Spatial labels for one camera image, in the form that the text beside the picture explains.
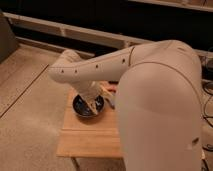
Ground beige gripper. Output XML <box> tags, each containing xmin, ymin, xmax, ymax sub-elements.
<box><xmin>78</xmin><ymin>81</ymin><xmax>102</xmax><ymax>115</ymax></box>

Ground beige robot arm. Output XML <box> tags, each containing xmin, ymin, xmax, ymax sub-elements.
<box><xmin>49</xmin><ymin>40</ymin><xmax>203</xmax><ymax>171</ymax></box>

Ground black ceramic bowl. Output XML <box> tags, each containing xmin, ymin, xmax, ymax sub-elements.
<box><xmin>72</xmin><ymin>95</ymin><xmax>104</xmax><ymax>118</ymax></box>

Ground blue sponge block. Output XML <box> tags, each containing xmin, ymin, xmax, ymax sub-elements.
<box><xmin>108</xmin><ymin>98</ymin><xmax>115</xmax><ymax>109</ymax></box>

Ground wooden table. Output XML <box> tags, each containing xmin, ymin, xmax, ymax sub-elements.
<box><xmin>55</xmin><ymin>80</ymin><xmax>125</xmax><ymax>171</ymax></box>

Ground grey cabinet corner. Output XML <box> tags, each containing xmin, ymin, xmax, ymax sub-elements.
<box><xmin>0</xmin><ymin>9</ymin><xmax>19</xmax><ymax>63</ymax></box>

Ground black cables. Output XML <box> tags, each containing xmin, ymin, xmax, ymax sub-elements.
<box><xmin>199</xmin><ymin>49</ymin><xmax>213</xmax><ymax>171</ymax></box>

